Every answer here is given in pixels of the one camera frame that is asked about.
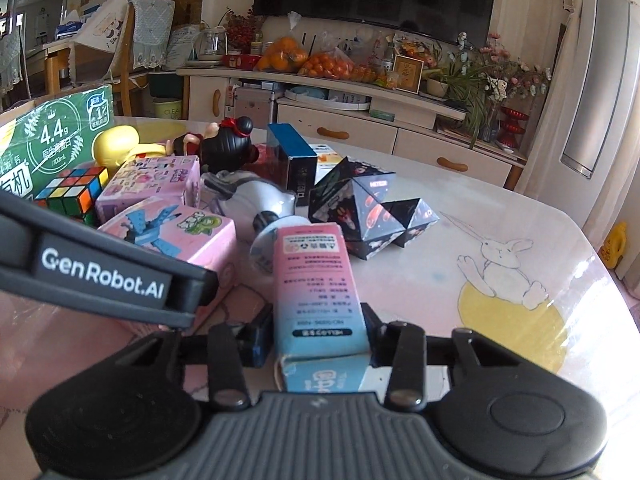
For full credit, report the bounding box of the pink blue gradient box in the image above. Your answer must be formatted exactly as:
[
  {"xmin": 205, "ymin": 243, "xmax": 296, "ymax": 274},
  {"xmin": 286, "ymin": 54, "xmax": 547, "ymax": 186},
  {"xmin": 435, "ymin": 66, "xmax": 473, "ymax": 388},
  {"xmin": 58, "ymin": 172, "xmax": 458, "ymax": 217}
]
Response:
[{"xmin": 273, "ymin": 223, "xmax": 371, "ymax": 393}]

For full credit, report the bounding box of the rubiks cube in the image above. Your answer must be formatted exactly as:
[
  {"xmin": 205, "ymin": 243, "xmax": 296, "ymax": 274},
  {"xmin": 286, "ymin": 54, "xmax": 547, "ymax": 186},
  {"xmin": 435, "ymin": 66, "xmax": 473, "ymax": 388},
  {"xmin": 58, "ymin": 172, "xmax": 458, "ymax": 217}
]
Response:
[{"xmin": 34, "ymin": 164, "xmax": 110, "ymax": 226}]

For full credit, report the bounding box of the pink dinosaur toy box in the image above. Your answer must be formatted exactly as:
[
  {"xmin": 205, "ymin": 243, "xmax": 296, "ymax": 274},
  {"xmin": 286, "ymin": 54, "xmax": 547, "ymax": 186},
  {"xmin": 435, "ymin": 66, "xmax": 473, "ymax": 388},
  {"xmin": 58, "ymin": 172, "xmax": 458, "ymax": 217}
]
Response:
[{"xmin": 98, "ymin": 195, "xmax": 239, "ymax": 321}]

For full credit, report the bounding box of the yellow duck toy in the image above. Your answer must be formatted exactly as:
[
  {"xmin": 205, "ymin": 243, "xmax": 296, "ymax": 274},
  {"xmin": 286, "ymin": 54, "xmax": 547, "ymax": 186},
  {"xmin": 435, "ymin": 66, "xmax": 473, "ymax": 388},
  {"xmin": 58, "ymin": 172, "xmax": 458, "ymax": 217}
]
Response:
[{"xmin": 92, "ymin": 125, "xmax": 167, "ymax": 169}]

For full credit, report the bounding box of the dark space folding puzzle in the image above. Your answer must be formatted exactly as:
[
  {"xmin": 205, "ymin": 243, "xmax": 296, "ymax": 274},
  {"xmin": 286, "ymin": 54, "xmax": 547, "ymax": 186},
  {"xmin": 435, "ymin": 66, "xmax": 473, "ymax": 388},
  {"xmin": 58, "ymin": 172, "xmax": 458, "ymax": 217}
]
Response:
[{"xmin": 308, "ymin": 157, "xmax": 439, "ymax": 260}]

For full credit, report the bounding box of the pink cartoon box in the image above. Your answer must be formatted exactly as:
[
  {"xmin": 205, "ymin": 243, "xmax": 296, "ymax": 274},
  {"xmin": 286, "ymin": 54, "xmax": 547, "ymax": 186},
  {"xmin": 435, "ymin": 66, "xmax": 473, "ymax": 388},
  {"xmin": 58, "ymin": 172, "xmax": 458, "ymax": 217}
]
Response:
[{"xmin": 96, "ymin": 155, "xmax": 201, "ymax": 223}]

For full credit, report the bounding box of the blue black tall box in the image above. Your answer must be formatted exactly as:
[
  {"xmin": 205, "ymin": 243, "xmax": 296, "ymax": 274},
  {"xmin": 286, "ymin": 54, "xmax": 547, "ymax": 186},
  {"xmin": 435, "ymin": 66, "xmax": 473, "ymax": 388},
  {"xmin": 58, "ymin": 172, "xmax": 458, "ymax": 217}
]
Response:
[{"xmin": 266, "ymin": 124, "xmax": 318, "ymax": 207}]

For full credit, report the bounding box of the black haired doll figurine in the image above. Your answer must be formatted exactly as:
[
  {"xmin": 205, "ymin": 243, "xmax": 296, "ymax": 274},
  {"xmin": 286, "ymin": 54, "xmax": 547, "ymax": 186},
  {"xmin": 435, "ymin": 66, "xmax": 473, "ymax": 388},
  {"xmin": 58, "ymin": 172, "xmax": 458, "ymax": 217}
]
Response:
[{"xmin": 165, "ymin": 116, "xmax": 259, "ymax": 174}]

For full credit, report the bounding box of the orange white medicine box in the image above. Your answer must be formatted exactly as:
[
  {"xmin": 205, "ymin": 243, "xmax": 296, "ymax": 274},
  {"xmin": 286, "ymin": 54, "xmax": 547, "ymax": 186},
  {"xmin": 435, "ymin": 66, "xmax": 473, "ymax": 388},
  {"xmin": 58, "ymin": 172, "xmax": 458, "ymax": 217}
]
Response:
[{"xmin": 310, "ymin": 144, "xmax": 343, "ymax": 184}]

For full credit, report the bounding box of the green cardboard box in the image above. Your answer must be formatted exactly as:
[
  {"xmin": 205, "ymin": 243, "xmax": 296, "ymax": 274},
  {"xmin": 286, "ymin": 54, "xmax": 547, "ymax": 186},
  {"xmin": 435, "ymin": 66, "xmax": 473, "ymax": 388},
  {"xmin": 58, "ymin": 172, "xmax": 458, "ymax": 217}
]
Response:
[{"xmin": 1, "ymin": 84, "xmax": 114, "ymax": 200}]

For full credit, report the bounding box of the white astronaut figurine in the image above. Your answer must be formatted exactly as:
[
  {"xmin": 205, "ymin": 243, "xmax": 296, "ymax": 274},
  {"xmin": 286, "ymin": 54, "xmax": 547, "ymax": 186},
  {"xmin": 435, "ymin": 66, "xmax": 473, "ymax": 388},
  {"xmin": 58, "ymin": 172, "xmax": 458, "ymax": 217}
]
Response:
[{"xmin": 201, "ymin": 170, "xmax": 310, "ymax": 273}]

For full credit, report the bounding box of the green waste bin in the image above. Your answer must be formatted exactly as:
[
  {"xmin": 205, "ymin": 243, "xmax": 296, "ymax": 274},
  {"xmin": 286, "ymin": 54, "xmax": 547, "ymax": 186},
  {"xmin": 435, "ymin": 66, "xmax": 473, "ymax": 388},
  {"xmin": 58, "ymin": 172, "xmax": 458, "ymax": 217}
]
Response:
[{"xmin": 153, "ymin": 98, "xmax": 182, "ymax": 119}]

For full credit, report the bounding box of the cream tv cabinet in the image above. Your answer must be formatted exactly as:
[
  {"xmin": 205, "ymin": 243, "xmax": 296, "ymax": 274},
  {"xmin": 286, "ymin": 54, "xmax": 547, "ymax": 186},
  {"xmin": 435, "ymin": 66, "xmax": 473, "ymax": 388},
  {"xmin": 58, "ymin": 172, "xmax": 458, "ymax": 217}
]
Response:
[{"xmin": 178, "ymin": 67, "xmax": 526, "ymax": 190}]

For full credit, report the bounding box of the pink storage box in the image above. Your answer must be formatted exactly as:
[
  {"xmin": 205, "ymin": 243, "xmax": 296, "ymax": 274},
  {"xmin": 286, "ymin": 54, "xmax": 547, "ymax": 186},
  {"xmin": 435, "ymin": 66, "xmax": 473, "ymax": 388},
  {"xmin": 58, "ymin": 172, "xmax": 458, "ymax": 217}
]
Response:
[{"xmin": 234, "ymin": 87, "xmax": 278, "ymax": 129}]

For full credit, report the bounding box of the red candle holder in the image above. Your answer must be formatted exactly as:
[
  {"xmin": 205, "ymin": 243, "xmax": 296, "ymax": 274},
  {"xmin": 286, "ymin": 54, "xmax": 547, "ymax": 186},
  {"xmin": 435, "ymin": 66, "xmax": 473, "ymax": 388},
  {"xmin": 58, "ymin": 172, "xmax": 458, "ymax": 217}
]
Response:
[{"xmin": 496, "ymin": 106, "xmax": 529, "ymax": 151}]

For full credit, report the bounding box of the wooden chair with cover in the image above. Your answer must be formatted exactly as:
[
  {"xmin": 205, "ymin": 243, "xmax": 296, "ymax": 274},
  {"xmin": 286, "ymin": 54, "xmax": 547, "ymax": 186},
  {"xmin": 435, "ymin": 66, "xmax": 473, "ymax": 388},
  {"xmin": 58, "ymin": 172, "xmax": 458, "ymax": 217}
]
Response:
[{"xmin": 74, "ymin": 0, "xmax": 177, "ymax": 116}]

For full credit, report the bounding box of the framed picture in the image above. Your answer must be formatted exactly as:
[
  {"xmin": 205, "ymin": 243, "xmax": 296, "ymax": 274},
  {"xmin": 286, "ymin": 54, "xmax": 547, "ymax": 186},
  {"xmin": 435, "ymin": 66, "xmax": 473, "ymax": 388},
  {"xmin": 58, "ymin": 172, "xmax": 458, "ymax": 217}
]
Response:
[{"xmin": 393, "ymin": 54, "xmax": 424, "ymax": 94}]

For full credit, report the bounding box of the potted green plant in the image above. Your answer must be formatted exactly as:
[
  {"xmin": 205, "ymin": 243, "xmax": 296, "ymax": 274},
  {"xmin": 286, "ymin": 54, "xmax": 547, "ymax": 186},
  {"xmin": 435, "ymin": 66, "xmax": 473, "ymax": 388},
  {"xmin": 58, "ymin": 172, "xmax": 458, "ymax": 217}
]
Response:
[{"xmin": 423, "ymin": 32, "xmax": 500, "ymax": 143}]

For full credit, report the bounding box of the glass kettle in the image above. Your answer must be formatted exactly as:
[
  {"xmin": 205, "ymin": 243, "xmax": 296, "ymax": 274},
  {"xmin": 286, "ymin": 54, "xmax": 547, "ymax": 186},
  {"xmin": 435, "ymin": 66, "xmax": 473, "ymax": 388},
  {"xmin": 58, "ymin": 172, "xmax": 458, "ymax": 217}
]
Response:
[{"xmin": 195, "ymin": 26, "xmax": 228, "ymax": 62}]

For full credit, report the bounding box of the bag of small tangerines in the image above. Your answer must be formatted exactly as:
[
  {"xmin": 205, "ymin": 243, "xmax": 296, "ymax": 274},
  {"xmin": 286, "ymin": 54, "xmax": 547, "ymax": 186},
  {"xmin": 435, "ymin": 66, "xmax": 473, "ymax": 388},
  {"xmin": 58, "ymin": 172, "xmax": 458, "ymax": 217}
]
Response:
[{"xmin": 297, "ymin": 49, "xmax": 355, "ymax": 80}]

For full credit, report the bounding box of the bag of large oranges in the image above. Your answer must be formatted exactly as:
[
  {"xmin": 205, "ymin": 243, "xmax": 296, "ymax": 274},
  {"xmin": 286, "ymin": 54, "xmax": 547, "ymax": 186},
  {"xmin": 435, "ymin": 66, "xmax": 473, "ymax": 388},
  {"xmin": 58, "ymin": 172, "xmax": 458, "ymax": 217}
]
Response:
[{"xmin": 254, "ymin": 36, "xmax": 308, "ymax": 73}]

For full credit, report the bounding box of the red berry bouquet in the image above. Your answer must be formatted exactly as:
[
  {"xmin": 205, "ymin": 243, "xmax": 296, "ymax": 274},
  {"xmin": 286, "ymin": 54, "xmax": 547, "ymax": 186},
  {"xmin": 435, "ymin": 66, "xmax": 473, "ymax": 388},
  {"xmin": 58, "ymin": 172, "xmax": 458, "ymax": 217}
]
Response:
[{"xmin": 220, "ymin": 8, "xmax": 264, "ymax": 54}]

